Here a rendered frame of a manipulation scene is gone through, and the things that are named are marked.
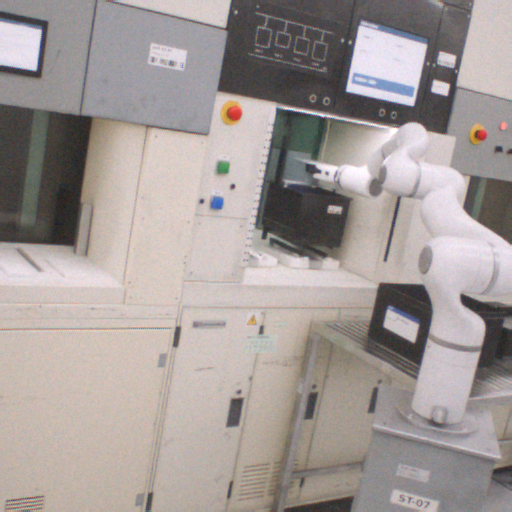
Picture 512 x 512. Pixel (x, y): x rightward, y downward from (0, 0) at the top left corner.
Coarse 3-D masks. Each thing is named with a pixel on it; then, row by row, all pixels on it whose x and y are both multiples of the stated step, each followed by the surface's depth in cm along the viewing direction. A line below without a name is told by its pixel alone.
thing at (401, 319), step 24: (384, 288) 220; (408, 288) 229; (384, 312) 219; (408, 312) 211; (432, 312) 203; (480, 312) 208; (504, 312) 214; (384, 336) 219; (408, 336) 210; (408, 360) 210; (480, 360) 214
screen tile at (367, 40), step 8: (368, 32) 216; (360, 40) 215; (368, 40) 217; (376, 40) 218; (376, 48) 219; (384, 48) 221; (360, 56) 217; (384, 56) 222; (360, 64) 218; (368, 64) 219; (376, 64) 221; (384, 64) 222; (376, 72) 222; (384, 72) 223
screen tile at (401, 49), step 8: (400, 48) 224; (408, 48) 226; (392, 56) 223; (400, 56) 225; (408, 56) 226; (416, 56) 228; (392, 64) 224; (400, 64) 225; (416, 64) 229; (392, 72) 225; (400, 72) 226; (408, 72) 228; (416, 72) 230; (408, 80) 229; (416, 80) 231
